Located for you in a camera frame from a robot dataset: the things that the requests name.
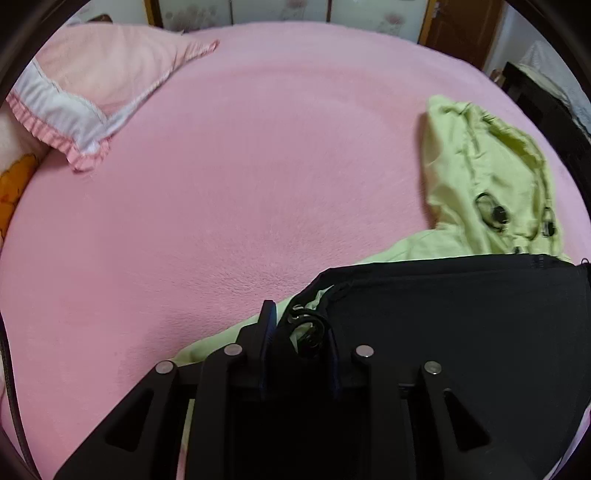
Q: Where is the pink bed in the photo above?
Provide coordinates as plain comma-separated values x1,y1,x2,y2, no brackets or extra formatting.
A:
0,22,591,480

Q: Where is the pink ruffled pillow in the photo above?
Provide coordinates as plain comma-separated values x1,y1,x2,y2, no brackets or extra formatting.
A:
7,23,220,172

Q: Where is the green and black hooded jacket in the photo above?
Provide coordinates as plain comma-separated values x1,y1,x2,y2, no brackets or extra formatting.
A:
172,95,591,480

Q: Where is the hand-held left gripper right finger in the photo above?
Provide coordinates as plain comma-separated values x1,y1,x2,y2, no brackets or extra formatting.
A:
323,323,539,480

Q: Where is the peach pillow with orange print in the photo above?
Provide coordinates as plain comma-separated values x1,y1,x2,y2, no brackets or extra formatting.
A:
0,111,51,241

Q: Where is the floral sliding door wardrobe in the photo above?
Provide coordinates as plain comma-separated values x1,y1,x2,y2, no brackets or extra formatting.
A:
143,0,437,44

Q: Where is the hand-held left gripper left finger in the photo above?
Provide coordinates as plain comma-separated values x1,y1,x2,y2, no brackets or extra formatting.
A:
53,300,278,480

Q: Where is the black cable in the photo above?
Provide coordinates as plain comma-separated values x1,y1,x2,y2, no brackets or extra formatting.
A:
0,314,35,469

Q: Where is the white lace cover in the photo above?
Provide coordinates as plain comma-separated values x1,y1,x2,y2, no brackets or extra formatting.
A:
522,39,591,139

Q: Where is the brown wooden door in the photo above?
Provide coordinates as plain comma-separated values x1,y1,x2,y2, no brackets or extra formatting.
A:
418,0,506,70

